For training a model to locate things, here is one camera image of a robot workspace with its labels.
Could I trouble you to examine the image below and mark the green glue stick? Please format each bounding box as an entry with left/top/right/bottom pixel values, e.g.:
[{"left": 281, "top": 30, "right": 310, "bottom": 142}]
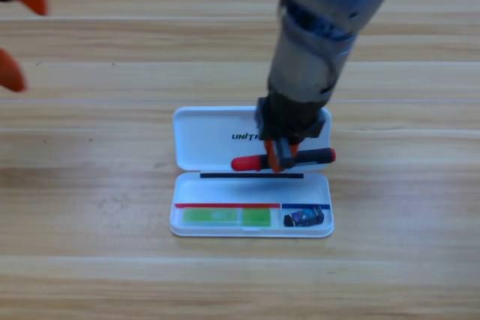
[{"left": 182, "top": 208, "right": 272, "bottom": 228}]

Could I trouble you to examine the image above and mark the black sleeved eraser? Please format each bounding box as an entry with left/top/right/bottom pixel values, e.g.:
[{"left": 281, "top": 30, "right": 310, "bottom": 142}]
[{"left": 283, "top": 205, "right": 326, "bottom": 228}]

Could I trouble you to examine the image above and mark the red and black marker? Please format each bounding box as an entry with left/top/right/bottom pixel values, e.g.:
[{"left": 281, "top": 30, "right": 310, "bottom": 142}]
[{"left": 230, "top": 147, "right": 337, "bottom": 173}]

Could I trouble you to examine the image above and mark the white Unitree pencil case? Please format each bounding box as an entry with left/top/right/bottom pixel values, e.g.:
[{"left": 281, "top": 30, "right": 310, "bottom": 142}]
[{"left": 169, "top": 105, "right": 335, "bottom": 238}]

